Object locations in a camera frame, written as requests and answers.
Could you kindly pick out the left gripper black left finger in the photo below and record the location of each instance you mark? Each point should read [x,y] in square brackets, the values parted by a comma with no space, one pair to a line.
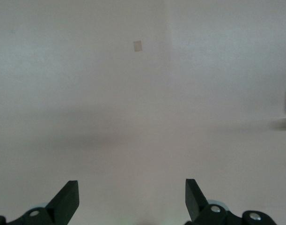
[63,206]

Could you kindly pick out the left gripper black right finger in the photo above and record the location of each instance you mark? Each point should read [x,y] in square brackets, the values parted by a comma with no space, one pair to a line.
[196,206]

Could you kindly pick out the brown tape patch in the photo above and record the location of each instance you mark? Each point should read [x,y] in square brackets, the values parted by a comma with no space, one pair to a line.
[137,46]

